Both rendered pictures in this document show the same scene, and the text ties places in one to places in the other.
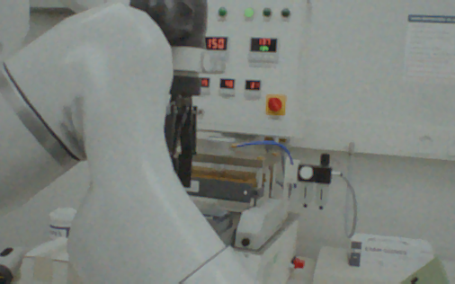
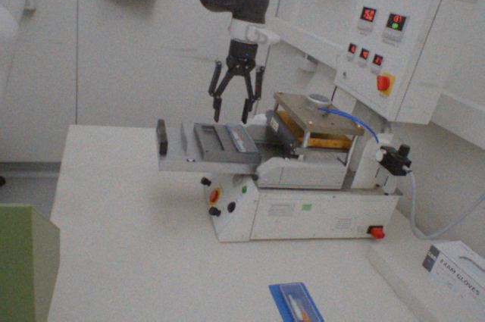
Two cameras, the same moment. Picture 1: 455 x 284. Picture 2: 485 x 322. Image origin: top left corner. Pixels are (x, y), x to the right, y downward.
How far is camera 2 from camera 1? 0.90 m
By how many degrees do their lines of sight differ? 56
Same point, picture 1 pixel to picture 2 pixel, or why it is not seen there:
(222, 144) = (310, 103)
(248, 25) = not seen: outside the picture
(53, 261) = not seen: hidden behind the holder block
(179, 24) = (220, 1)
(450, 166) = not seen: outside the picture
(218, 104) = (355, 70)
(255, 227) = (265, 171)
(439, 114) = not seen: outside the picture
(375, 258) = (445, 276)
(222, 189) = (284, 135)
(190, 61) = (236, 31)
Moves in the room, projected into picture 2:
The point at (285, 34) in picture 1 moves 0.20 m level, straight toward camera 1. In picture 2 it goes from (414, 14) to (355, 2)
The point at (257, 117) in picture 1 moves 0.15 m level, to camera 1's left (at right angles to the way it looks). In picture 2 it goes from (373, 91) to (336, 74)
